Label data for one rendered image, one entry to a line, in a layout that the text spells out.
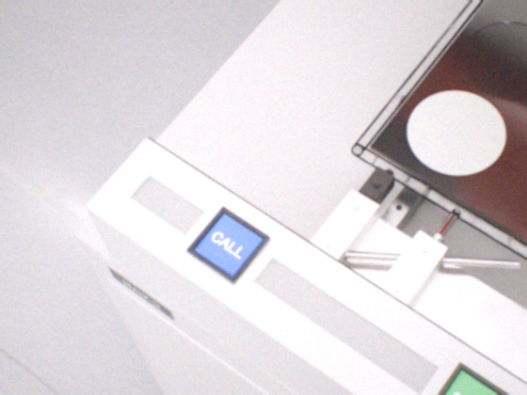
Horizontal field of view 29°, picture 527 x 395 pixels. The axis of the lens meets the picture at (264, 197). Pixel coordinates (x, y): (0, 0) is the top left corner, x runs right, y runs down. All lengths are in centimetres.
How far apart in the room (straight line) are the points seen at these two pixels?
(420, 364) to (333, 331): 8
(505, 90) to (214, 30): 125
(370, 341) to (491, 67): 36
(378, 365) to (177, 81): 138
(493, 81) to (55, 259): 117
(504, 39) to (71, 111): 126
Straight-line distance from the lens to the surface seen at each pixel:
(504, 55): 115
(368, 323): 93
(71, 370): 198
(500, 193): 106
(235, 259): 95
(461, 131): 109
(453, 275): 104
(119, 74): 225
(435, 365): 92
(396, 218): 109
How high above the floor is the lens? 183
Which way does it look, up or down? 63 degrees down
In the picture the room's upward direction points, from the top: 9 degrees counter-clockwise
